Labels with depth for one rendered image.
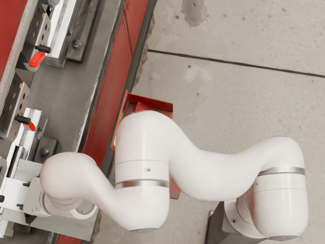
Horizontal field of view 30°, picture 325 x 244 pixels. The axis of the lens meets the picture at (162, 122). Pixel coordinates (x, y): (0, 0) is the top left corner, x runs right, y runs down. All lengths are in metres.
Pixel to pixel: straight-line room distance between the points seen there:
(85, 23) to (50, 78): 0.21
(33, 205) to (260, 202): 0.62
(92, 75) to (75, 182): 0.90
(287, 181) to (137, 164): 0.39
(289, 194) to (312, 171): 1.51
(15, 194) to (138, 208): 0.78
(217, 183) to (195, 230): 1.55
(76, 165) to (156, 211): 0.17
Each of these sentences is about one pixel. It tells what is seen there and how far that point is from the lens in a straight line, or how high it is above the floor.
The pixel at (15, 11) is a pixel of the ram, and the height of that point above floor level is 1.46.
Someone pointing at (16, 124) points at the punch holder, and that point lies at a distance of 1.62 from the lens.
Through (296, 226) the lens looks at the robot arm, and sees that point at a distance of 1.35.
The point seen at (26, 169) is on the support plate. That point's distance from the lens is 1.81.
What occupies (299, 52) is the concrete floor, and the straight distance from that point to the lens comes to 3.00.
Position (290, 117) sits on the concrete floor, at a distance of 2.89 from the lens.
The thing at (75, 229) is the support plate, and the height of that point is 1.00.
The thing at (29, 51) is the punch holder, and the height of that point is 1.28.
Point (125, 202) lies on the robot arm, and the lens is 1.09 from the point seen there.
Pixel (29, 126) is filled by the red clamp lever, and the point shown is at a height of 1.21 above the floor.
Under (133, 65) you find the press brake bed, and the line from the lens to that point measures 2.87.
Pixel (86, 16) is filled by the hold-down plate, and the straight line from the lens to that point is 2.03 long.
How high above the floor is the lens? 2.73
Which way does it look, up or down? 75 degrees down
